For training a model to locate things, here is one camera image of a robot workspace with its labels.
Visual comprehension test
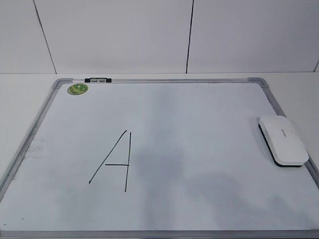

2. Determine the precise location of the white whiteboard eraser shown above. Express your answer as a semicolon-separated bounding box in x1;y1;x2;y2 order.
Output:
258;115;309;167

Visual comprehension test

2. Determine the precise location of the green round magnet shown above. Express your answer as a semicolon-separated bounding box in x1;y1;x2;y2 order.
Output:
67;83;89;96

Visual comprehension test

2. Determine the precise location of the whiteboard with grey frame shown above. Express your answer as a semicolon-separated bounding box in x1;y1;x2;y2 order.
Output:
0;78;319;239

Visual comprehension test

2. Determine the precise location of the black clip on frame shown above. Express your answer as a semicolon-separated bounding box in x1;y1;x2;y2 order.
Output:
84;78;112;83

